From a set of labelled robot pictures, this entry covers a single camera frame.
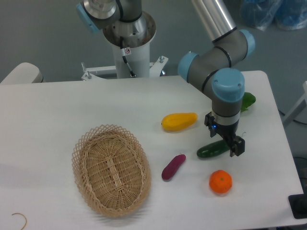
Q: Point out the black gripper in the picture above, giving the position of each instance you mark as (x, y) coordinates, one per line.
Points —
(227, 132)

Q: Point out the dark green cucumber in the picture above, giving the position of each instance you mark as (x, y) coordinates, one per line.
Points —
(213, 149)

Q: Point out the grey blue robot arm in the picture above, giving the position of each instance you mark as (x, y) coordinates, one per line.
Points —
(211, 73)

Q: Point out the orange tangerine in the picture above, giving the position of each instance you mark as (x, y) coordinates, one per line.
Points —
(220, 181)

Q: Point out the green leafy vegetable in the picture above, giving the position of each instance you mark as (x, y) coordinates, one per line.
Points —
(247, 100)

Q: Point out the yellow papaya half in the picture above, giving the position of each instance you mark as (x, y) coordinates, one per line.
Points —
(178, 121)

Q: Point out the purple sweet potato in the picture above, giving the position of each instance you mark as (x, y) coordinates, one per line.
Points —
(170, 170)

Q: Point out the white furniture leg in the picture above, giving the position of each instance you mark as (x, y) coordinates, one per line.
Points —
(297, 108)

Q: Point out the black device at edge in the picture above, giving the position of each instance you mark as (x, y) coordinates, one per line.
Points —
(298, 204)

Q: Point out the woven wicker basket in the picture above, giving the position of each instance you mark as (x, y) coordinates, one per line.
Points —
(111, 171)

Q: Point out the blue plastic bags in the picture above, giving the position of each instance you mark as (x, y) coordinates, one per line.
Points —
(287, 14)

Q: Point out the white chair corner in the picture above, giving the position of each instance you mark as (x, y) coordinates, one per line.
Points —
(24, 73)

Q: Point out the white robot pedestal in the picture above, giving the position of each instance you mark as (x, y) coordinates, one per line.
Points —
(130, 44)

